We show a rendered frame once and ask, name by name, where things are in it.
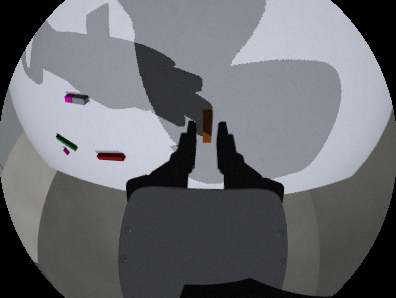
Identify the orange rod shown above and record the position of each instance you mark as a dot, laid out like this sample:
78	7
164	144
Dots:
207	125

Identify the green rod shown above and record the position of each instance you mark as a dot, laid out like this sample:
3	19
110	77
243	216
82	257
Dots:
66	142

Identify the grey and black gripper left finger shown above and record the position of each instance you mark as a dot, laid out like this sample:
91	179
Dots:
173	173

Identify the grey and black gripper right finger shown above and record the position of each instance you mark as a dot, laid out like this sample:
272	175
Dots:
231	164

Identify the dark red rod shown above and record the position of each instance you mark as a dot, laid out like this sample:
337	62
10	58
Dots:
111	156

